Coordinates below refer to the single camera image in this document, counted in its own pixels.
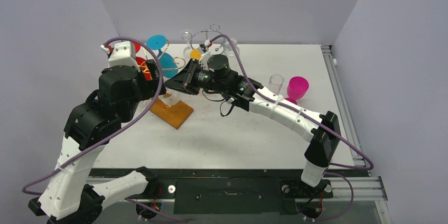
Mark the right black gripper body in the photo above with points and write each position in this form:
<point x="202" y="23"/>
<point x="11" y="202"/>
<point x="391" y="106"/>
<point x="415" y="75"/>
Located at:
<point x="190" y="77"/>

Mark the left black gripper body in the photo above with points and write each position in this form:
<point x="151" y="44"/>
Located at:
<point x="147" y="89"/>

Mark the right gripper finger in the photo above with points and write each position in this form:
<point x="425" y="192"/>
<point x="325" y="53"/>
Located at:
<point x="183" y="77"/>
<point x="188" y="90"/>

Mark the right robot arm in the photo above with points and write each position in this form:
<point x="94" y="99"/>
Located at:
<point x="321" y="131"/>

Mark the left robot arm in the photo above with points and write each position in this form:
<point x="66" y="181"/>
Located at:
<point x="68" y="197"/>

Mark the blue wine glass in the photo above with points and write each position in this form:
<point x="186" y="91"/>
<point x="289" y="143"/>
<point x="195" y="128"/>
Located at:
<point x="160" y="44"/>

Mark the yellow wine glass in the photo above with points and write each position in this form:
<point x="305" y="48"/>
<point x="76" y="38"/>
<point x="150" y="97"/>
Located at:
<point x="195" y="54"/>

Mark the red wine glass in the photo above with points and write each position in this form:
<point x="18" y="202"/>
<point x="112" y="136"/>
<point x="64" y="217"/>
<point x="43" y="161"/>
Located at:
<point x="142" y="62"/>

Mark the clear ribbed glass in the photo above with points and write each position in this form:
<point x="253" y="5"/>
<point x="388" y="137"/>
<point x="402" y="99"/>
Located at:
<point x="228" y="50"/>

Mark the pink wine glass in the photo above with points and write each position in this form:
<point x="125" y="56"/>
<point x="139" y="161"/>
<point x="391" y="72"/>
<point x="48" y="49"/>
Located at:
<point x="297" y="88"/>

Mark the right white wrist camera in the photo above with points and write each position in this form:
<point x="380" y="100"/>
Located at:
<point x="205" y="54"/>

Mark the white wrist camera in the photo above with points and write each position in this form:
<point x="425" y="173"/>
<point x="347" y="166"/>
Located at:
<point x="122" y="54"/>
<point x="205" y="54"/>

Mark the gold wire glass rack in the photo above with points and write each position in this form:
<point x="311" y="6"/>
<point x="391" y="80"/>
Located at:
<point x="177" y="114"/>

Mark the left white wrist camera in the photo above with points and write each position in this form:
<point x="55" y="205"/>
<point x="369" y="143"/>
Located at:
<point x="122" y="54"/>

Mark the chrome wire glass rack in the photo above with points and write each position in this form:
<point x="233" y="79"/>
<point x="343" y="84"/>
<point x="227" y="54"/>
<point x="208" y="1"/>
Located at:
<point x="212" y="31"/>

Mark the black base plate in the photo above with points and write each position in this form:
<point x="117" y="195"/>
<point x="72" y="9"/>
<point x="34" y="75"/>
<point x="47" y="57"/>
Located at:
<point x="240" y="191"/>

